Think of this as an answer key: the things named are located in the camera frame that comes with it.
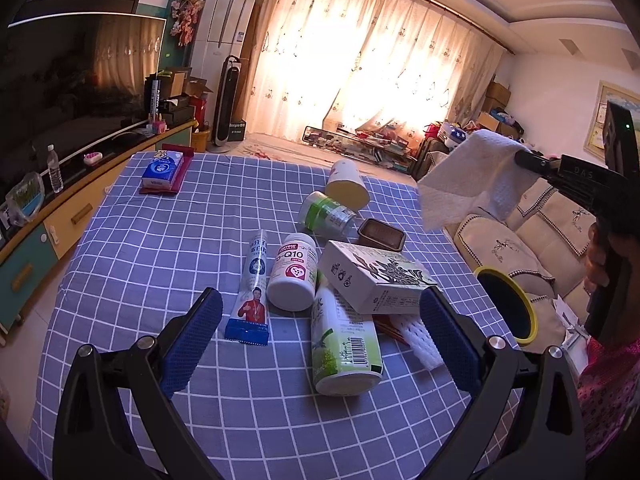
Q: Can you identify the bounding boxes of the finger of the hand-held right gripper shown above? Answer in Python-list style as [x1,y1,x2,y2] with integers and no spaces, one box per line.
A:
[514,149,562,183]

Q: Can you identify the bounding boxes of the blue checked tablecloth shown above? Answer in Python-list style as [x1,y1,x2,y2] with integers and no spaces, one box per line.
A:
[30,152,526,480]

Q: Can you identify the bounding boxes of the person's right hand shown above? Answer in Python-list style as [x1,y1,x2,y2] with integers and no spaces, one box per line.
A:
[581,220,612,313]

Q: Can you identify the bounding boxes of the cluttered glass coffee table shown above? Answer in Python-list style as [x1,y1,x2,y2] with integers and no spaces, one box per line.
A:
[302,125,416,166]

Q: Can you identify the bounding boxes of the open cardboard box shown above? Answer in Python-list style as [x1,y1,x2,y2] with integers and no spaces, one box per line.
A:
[160,66,193,98]

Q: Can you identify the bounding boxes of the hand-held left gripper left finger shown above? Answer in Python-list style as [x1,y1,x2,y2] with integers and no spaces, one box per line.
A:
[52,287,226,480]

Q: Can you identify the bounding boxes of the blue white printed tube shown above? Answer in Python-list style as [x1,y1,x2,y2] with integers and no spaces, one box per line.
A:
[224,229,273,346]

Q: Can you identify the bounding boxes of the pink flower decoration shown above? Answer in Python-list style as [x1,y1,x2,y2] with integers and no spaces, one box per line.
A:
[170,0,206,47]

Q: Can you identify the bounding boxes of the white blue tall box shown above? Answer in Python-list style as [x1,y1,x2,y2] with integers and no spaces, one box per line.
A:
[145,80,161,133]

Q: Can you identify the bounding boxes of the green white plastic jar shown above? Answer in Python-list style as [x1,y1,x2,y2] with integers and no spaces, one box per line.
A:
[298,191,357,237]

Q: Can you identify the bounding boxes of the brown plastic tray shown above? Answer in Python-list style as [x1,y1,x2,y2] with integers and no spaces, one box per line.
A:
[357,218,407,253]

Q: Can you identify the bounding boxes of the beige embroidered curtain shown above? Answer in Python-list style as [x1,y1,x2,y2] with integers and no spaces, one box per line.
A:
[235,0,506,146]

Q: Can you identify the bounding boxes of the framed wall picture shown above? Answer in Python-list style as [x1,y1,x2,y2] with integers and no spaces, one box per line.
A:
[582,80,640,153]

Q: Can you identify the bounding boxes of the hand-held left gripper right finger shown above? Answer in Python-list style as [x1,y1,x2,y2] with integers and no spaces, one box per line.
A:
[419,285,588,480]

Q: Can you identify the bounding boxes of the white bottle red label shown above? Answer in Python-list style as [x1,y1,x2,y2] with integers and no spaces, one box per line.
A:
[266,233,319,312]

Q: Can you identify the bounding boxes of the cardboard boxes by window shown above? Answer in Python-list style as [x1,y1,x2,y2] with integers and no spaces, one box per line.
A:
[477,80,523,138]

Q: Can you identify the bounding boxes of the yellow rimmed dark bin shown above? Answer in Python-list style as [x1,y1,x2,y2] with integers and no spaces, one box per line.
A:
[472,266,538,346]

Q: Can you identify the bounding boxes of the clear water bottle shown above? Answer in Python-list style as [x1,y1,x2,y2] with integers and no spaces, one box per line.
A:
[46,145,65,193]

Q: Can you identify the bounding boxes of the teal yellow television cabinet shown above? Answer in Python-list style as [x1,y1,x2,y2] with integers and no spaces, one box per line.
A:
[0,120,196,333]

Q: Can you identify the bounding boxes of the white paper towel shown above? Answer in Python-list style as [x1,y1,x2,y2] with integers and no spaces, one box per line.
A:
[416,129,533,233]

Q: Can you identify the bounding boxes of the black tower fan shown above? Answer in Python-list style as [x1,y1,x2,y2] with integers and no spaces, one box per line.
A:
[207,55,243,154]

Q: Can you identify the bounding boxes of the white bottle green label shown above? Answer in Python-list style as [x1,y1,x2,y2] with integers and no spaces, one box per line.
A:
[310,270,385,397]

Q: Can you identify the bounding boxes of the large flat television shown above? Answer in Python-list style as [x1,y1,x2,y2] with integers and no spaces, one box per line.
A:
[0,12,168,186]

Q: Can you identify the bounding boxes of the red thin sticks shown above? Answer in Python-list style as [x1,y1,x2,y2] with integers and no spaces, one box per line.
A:
[372,316,408,345]

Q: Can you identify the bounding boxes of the beige sofa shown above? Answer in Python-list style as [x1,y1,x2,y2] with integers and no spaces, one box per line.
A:
[442,175,601,341]

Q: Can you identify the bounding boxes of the white paper cup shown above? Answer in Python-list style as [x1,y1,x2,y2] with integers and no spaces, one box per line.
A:
[325,160,371,212]

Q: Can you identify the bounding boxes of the white box leaf print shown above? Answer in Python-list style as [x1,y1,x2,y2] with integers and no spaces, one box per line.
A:
[319,241,438,316]

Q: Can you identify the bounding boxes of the blue tissue pack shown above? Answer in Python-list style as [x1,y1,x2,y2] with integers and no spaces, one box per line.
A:
[141,152,186,191]

